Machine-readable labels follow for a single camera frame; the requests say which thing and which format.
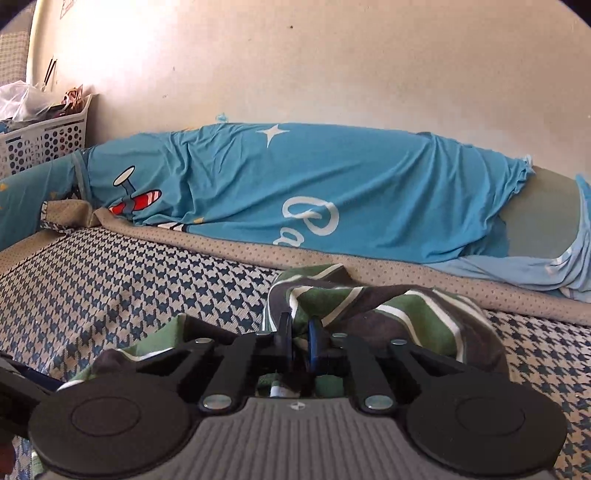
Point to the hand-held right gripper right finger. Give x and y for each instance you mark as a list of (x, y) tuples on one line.
[(316, 341)]

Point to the teal airplane print garment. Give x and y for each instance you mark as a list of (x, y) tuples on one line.
[(323, 175)]

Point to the blue houndstooth cloth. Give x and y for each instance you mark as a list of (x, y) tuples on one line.
[(138, 277)]

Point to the green grey striped t-shirt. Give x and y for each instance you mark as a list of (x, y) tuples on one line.
[(415, 318)]

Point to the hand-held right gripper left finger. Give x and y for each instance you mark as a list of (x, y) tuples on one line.
[(282, 339)]

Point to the white perforated plastic basket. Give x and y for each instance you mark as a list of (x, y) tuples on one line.
[(46, 138)]

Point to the checked curtain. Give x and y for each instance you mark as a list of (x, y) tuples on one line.
[(14, 55)]

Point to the crumpled brown wrapper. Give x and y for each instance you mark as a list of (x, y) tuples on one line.
[(74, 98)]

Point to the light blue cloth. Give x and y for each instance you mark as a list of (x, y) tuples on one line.
[(498, 272)]

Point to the blue shark print bumper cover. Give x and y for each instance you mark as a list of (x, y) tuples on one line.
[(584, 207)]

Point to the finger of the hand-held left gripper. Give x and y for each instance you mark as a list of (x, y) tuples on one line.
[(27, 376)]

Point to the grey padded bed bumper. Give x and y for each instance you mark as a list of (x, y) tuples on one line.
[(540, 212)]

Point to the clear plastic bag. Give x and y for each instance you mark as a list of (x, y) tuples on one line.
[(23, 101)]

